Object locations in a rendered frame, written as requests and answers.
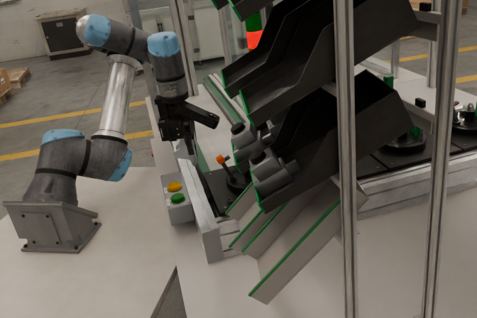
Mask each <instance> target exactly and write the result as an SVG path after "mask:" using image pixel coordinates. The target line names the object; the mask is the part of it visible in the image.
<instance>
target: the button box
mask: <svg viewBox="0 0 477 318"><path fill-rule="evenodd" d="M160 179H161V182H162V186H163V192H164V196H165V202H166V205H167V209H168V214H169V218H170V223H171V226H174V225H178V224H183V223H185V222H189V221H194V220H195V217H194V211H193V207H192V202H191V199H190V196H189V193H188V191H187V186H186V184H185V180H184V177H183V175H182V171H178V172H173V173H170V174H166V175H161V176H160ZM171 182H179V183H180V184H181V188H180V189H179V190H177V191H169V190H168V185H169V184H170V183H171ZM176 193H182V194H183V195H184V196H185V199H184V200H183V201H182V202H179V203H172V202H171V200H170V198H171V196H172V195H173V194H176Z"/></svg>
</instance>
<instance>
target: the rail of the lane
mask: <svg viewBox="0 0 477 318"><path fill-rule="evenodd" d="M180 140H181V138H180V139H177V140H176V141H171V142H170V145H171V147H172V151H173V152H174V151H176V148H175V147H176V145H178V144H179V142H180ZM175 160H176V163H177V167H178V170H179V171H182V175H183V177H184V180H185V184H186V186H187V191H188V193H189V196H190V199H191V202H192V207H193V211H194V217H195V220H194V222H195V224H196V227H197V231H198V234H199V238H200V241H201V243H202V247H203V250H204V254H205V256H206V259H207V263H208V264H210V263H214V262H217V261H221V260H224V253H223V248H222V244H221V237H220V233H219V227H218V225H217V222H216V219H215V218H214V215H213V212H212V209H211V207H210V205H209V203H210V202H212V199H211V196H210V194H209V191H208V189H207V187H205V188H204V189H203V186H202V183H201V182H200V179H199V176H198V174H197V171H196V169H195V166H193V165H192V162H191V160H187V159H180V158H176V157H175Z"/></svg>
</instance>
